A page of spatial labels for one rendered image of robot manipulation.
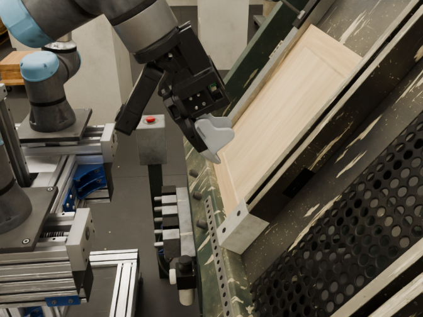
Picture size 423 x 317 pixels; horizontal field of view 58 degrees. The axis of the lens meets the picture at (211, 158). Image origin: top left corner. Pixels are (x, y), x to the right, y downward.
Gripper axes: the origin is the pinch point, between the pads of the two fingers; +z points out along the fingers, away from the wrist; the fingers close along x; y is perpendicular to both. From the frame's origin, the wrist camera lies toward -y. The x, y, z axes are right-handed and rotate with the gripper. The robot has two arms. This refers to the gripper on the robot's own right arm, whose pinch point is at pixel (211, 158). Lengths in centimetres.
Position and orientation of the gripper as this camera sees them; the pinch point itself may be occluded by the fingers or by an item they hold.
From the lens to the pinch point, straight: 60.2
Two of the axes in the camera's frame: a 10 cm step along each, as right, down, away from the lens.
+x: -0.8, -5.3, 8.4
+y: 8.8, -4.3, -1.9
